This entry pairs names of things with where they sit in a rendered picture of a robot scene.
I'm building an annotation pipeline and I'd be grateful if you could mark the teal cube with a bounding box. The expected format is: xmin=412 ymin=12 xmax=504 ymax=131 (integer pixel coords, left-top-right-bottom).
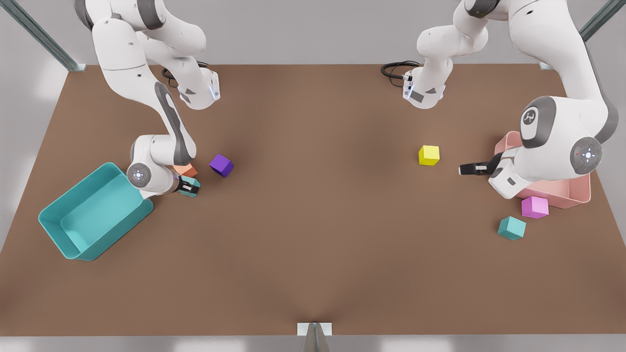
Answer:
xmin=178 ymin=176 xmax=201 ymax=198
xmin=497 ymin=216 xmax=527 ymax=241

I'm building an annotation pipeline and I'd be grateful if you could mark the purple cube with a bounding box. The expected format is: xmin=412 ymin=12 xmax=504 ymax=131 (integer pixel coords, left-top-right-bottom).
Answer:
xmin=209 ymin=154 xmax=234 ymax=178

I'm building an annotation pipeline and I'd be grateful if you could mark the yellow cube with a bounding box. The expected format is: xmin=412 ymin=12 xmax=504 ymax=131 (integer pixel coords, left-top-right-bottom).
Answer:
xmin=418 ymin=145 xmax=440 ymax=167

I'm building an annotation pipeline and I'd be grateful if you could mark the pink cube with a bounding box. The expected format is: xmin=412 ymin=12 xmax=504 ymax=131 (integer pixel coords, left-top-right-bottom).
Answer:
xmin=521 ymin=196 xmax=550 ymax=219

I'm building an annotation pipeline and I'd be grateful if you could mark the pink rectangular bin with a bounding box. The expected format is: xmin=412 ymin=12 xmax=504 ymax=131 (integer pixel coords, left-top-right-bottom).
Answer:
xmin=494 ymin=131 xmax=592 ymax=210

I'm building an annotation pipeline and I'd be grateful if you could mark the teal rectangular bin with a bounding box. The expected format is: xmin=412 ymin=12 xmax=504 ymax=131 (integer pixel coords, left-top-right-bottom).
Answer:
xmin=38 ymin=162 xmax=155 ymax=262

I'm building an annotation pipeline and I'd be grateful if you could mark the black cable loop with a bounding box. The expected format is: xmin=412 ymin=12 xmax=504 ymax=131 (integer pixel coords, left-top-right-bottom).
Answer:
xmin=380 ymin=60 xmax=422 ymax=89
xmin=161 ymin=61 xmax=211 ymax=89

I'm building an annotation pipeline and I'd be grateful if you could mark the silver frame post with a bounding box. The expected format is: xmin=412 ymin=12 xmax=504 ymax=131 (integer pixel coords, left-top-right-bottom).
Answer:
xmin=538 ymin=0 xmax=626 ymax=70
xmin=0 ymin=0 xmax=87 ymax=72
xmin=297 ymin=322 xmax=333 ymax=352

